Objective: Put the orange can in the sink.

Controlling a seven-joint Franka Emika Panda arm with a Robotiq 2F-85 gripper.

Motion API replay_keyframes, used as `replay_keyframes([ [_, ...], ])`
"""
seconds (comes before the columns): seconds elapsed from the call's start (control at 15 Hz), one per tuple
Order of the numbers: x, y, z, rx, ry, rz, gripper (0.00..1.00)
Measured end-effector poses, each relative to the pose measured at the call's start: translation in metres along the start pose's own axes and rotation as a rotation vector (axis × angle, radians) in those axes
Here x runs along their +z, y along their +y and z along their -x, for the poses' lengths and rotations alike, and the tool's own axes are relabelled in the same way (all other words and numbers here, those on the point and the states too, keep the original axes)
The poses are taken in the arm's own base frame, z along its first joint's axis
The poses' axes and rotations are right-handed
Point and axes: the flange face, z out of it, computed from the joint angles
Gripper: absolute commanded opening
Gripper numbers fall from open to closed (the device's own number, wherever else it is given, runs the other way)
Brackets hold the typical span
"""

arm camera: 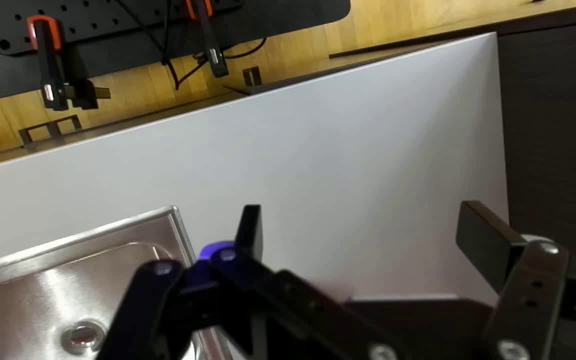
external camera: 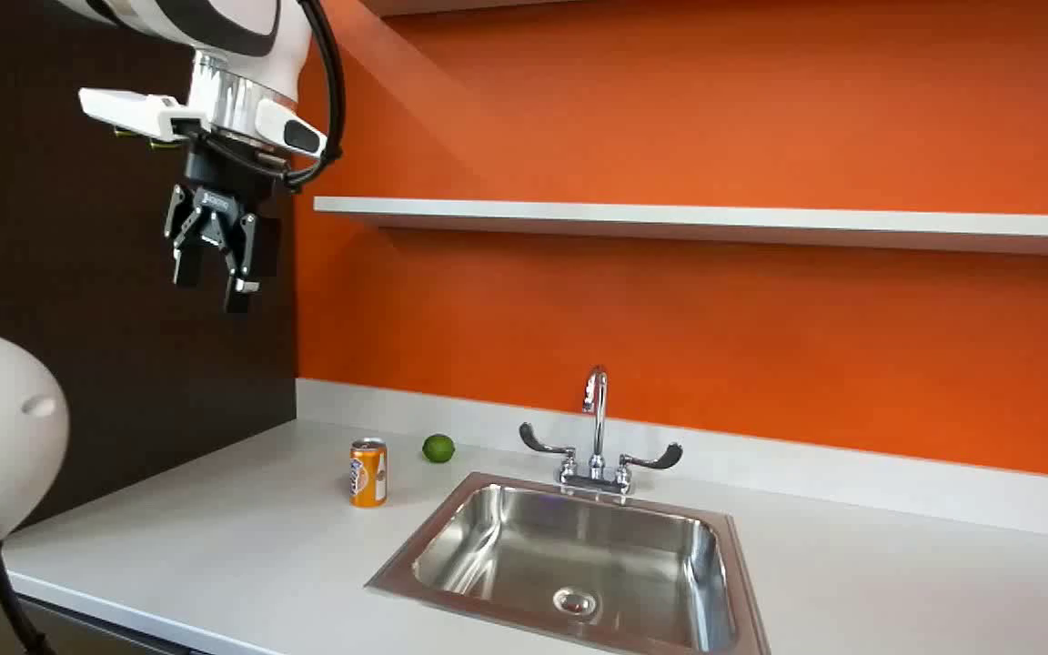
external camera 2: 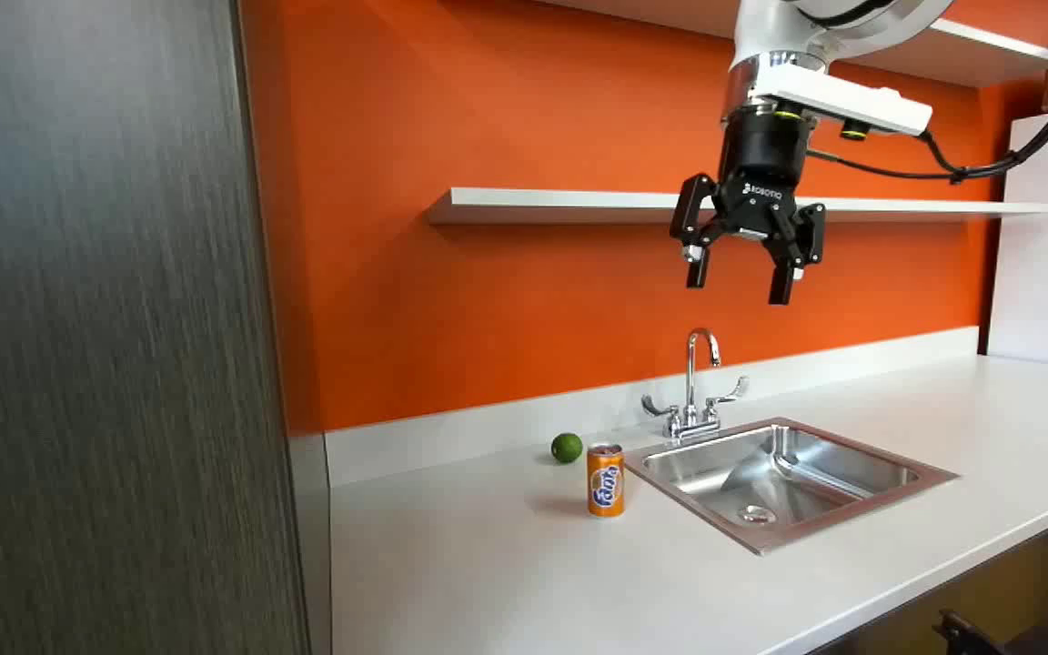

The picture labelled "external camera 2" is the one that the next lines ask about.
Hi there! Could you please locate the stainless steel sink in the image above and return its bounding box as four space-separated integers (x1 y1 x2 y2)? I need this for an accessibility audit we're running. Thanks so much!
621 414 960 560

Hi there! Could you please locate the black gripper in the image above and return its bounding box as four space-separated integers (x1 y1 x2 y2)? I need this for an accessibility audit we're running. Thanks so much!
666 102 829 311

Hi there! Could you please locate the long white wall shelf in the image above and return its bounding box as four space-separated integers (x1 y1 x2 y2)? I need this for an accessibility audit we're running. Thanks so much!
423 182 1048 233

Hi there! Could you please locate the high white wall shelf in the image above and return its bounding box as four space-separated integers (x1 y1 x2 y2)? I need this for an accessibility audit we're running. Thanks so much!
546 0 1048 91

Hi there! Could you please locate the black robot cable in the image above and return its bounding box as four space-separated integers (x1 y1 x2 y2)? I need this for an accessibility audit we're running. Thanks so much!
803 0 1048 186

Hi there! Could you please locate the orange soda can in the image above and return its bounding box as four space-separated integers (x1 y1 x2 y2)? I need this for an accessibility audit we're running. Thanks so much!
583 440 635 520

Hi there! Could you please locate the dark wood grain cabinet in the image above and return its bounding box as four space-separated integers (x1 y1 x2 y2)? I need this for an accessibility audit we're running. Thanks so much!
0 0 316 655

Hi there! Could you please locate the green lime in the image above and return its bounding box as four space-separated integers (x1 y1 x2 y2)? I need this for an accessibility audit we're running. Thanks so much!
546 431 585 471

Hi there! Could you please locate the chrome two-handle faucet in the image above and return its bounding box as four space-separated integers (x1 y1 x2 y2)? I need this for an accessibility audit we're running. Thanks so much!
636 324 754 445

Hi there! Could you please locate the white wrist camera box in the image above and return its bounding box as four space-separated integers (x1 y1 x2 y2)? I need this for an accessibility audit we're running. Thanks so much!
745 59 939 143

